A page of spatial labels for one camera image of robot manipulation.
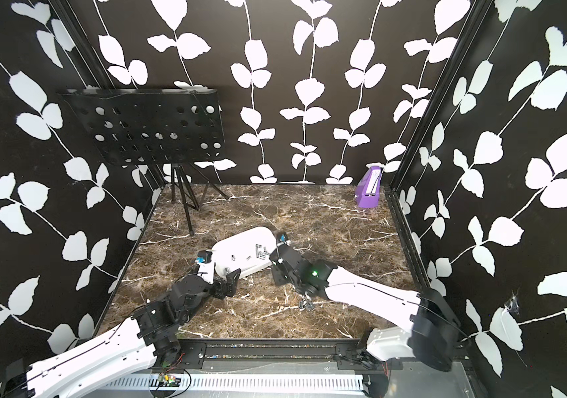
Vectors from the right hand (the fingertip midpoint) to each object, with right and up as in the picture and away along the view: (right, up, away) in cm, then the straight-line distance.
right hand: (276, 264), depth 79 cm
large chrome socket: (-18, -1, +16) cm, 24 cm away
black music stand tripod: (-37, +31, +11) cm, 50 cm away
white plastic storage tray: (-13, +1, +17) cm, 21 cm away
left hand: (-14, 0, -1) cm, 14 cm away
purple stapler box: (+39, +26, +29) cm, 55 cm away
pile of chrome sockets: (+10, -15, +5) cm, 19 cm away
